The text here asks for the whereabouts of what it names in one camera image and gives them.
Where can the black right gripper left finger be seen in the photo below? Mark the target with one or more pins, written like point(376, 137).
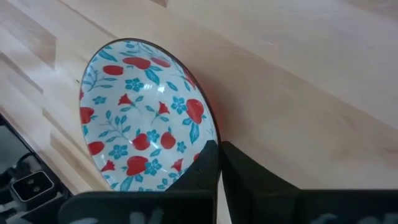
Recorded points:
point(192, 199)

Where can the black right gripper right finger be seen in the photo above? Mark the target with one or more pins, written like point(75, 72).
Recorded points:
point(264, 202)

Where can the red bowl floral inside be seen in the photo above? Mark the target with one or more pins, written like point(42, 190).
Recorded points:
point(140, 118)

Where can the black device grey rim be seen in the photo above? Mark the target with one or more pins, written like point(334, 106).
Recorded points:
point(32, 186)

